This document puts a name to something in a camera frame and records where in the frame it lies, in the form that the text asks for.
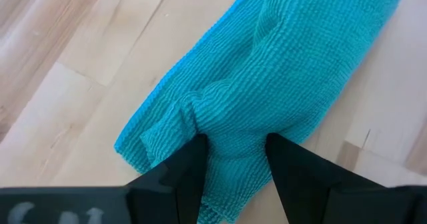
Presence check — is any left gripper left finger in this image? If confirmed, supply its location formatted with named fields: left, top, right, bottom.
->
left=125, top=133, right=210, bottom=224

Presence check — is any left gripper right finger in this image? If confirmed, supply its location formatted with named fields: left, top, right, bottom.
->
left=265, top=132, right=403, bottom=224

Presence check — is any teal microfiber towel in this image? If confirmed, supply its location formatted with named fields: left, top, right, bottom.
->
left=113, top=0, right=412, bottom=224

